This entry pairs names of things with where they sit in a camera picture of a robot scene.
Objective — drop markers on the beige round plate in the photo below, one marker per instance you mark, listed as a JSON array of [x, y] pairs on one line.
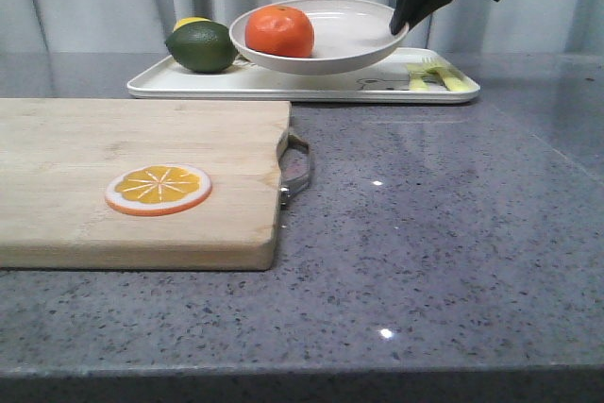
[[348, 35]]

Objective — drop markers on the orange fruit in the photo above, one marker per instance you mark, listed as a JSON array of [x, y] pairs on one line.
[[280, 30]]

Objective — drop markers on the white rectangular tray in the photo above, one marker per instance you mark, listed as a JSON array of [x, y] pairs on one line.
[[384, 82]]

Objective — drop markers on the yellow plastic fork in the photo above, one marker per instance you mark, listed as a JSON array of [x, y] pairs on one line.
[[440, 68]]

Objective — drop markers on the green lime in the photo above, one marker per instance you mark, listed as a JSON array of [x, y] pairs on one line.
[[202, 47]]

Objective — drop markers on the yellow lemon left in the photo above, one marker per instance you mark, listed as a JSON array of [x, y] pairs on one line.
[[189, 20]]

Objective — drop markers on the orange slice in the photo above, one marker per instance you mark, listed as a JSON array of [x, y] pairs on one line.
[[158, 189]]

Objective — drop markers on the wooden cutting board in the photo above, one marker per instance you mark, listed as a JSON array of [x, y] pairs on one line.
[[58, 156]]

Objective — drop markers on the metal cutting board handle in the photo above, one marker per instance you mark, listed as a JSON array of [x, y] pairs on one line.
[[295, 163]]

